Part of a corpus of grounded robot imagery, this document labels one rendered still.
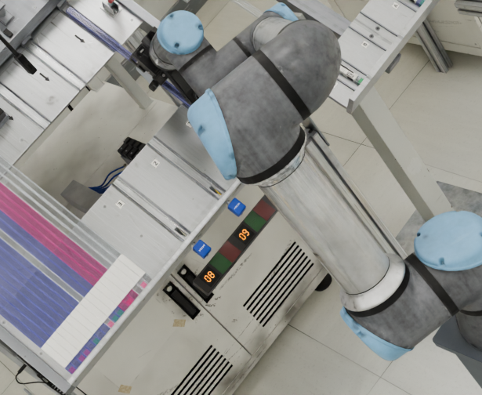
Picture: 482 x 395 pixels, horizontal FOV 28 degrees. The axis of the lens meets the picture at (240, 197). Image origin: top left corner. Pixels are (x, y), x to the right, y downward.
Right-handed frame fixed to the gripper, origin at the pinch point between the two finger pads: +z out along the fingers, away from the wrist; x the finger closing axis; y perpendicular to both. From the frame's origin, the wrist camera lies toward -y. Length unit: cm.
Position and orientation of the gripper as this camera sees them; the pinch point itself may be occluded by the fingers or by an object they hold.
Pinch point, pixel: (161, 81)
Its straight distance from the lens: 204.5
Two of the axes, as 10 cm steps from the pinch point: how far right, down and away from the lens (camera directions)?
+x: -6.2, 7.5, -2.2
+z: -2.3, 1.0, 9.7
